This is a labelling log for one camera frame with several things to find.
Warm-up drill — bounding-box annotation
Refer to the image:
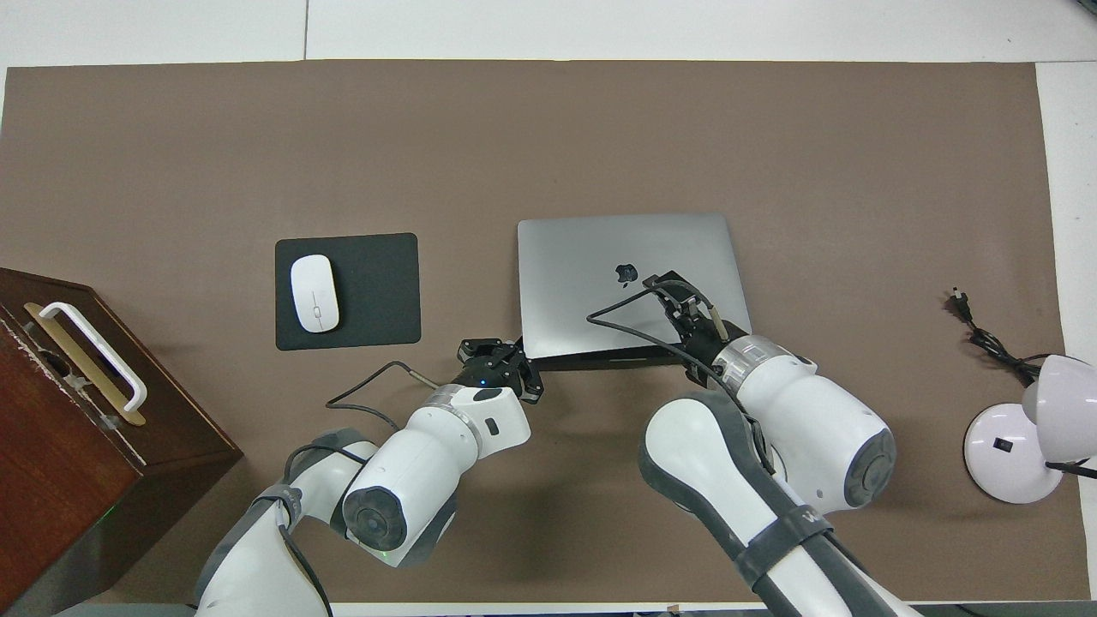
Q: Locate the white computer mouse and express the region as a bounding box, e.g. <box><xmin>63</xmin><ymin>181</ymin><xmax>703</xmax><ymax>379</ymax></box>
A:
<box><xmin>290</xmin><ymin>255</ymin><xmax>341</xmax><ymax>334</ymax></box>

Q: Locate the brown table mat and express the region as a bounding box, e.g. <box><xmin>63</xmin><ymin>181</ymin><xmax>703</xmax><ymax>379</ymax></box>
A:
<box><xmin>0</xmin><ymin>60</ymin><xmax>1091</xmax><ymax>605</ymax></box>

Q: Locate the dark wooden box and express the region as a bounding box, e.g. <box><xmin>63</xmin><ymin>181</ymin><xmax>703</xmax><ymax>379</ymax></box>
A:
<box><xmin>0</xmin><ymin>267</ymin><xmax>244</xmax><ymax>614</ymax></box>

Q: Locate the black lamp power cable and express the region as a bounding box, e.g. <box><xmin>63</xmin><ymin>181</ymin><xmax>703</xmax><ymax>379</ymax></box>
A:
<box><xmin>945</xmin><ymin>289</ymin><xmax>1042</xmax><ymax>386</ymax></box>

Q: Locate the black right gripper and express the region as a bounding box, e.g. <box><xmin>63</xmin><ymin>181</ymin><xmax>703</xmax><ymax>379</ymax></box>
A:
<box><xmin>643</xmin><ymin>272</ymin><xmax>729</xmax><ymax>369</ymax></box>

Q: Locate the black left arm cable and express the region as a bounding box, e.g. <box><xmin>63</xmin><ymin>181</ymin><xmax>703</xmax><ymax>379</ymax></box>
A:
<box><xmin>326</xmin><ymin>361</ymin><xmax>442</xmax><ymax>429</ymax></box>

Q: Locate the white box handle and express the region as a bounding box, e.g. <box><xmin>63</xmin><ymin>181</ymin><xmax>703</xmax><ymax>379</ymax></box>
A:
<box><xmin>39</xmin><ymin>302</ymin><xmax>148</xmax><ymax>414</ymax></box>

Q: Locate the brass handle plate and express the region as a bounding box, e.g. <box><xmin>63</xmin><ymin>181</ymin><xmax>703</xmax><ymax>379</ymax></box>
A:
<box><xmin>23</xmin><ymin>302</ymin><xmax>147</xmax><ymax>427</ymax></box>

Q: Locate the black mouse pad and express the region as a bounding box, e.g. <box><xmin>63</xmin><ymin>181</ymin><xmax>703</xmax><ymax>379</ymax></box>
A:
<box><xmin>274</xmin><ymin>232</ymin><xmax>423</xmax><ymax>352</ymax></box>

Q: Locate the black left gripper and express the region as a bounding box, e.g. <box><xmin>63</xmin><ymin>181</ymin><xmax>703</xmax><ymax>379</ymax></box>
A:
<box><xmin>453</xmin><ymin>338</ymin><xmax>545</xmax><ymax>404</ymax></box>

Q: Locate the silver laptop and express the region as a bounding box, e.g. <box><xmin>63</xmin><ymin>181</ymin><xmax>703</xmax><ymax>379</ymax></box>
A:
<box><xmin>517</xmin><ymin>213</ymin><xmax>753</xmax><ymax>371</ymax></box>

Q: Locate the white desk lamp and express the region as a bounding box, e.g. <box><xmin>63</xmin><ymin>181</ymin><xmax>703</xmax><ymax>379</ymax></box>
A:
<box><xmin>962</xmin><ymin>354</ymin><xmax>1097</xmax><ymax>505</ymax></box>

